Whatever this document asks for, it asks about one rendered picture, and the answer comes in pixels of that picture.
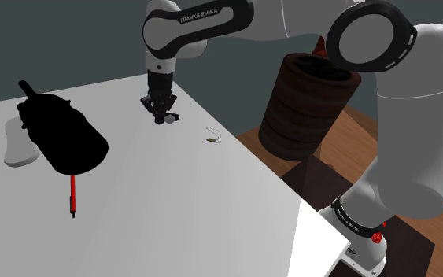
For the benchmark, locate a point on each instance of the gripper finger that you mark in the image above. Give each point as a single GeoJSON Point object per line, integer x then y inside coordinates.
{"type": "Point", "coordinates": [170, 104]}
{"type": "Point", "coordinates": [154, 109]}

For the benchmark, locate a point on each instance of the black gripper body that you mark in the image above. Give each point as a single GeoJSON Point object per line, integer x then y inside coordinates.
{"type": "Point", "coordinates": [160, 83]}

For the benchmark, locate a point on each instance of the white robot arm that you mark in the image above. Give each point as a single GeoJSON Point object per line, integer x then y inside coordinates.
{"type": "Point", "coordinates": [413, 115]}

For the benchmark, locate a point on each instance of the black bottle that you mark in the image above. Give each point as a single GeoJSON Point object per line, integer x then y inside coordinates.
{"type": "Point", "coordinates": [64, 132]}

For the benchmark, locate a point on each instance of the red pen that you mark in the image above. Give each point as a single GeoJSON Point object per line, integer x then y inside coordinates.
{"type": "Point", "coordinates": [73, 193]}

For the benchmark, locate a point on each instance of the dark brown round basket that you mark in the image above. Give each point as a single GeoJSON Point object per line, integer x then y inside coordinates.
{"type": "Point", "coordinates": [301, 111]}

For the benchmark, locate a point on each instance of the white curved object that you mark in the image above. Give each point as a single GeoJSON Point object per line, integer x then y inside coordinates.
{"type": "Point", "coordinates": [17, 147]}

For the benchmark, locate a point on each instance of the red object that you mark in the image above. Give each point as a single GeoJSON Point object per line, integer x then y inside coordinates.
{"type": "Point", "coordinates": [319, 48]}

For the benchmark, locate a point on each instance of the dark robot stand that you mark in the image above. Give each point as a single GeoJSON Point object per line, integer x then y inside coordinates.
{"type": "Point", "coordinates": [321, 184]}

